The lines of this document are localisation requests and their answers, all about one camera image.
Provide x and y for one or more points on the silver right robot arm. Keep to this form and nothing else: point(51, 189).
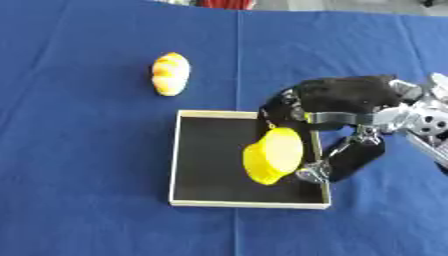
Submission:
point(430, 123)

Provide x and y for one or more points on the orange and yellow toy bread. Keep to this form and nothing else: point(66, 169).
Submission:
point(170, 73)

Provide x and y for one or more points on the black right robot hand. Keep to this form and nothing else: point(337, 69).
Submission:
point(344, 95)

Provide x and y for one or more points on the red object beyond table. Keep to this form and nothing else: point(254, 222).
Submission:
point(226, 4)

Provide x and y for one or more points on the yellow plastic bowl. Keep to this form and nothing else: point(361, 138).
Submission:
point(273, 156)

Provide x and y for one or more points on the tan box with black inside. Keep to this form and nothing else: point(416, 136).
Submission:
point(216, 160)

